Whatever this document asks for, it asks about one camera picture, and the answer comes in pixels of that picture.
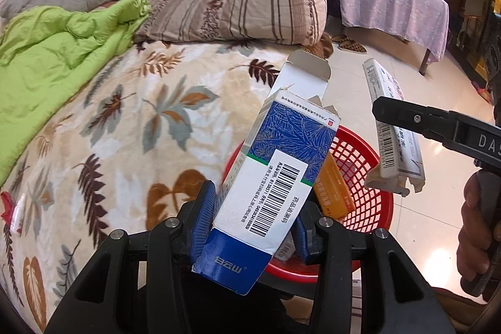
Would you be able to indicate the orange box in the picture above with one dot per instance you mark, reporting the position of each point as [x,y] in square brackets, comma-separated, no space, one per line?
[332,193]

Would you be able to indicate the wooden table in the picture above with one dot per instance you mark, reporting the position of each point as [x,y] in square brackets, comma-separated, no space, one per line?
[425,62]

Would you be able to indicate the green quilt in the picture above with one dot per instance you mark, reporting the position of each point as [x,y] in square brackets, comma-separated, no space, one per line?
[47,56]

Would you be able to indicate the small red scrap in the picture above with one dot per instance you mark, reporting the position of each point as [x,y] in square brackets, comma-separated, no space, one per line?
[8,208]

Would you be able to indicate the person's right hand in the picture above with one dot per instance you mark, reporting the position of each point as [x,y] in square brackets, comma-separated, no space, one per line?
[471,240]

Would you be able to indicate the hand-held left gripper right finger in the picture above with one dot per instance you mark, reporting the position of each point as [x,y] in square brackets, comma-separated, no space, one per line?
[303,240]

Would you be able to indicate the leopard print slipper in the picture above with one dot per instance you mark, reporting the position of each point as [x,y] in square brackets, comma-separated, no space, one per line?
[339,39]
[352,46]

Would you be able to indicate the red plastic basket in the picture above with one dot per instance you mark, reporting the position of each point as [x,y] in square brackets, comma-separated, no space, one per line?
[352,158]

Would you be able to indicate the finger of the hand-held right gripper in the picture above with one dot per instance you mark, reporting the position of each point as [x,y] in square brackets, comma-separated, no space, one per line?
[415,120]

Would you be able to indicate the blue and white box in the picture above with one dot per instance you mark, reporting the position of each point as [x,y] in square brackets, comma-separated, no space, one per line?
[274,169]

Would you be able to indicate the purple tablecloth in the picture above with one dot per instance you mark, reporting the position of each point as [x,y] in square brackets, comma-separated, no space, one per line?
[391,1]

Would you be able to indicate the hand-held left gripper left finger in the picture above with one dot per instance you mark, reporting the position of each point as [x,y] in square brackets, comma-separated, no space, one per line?
[203,212]

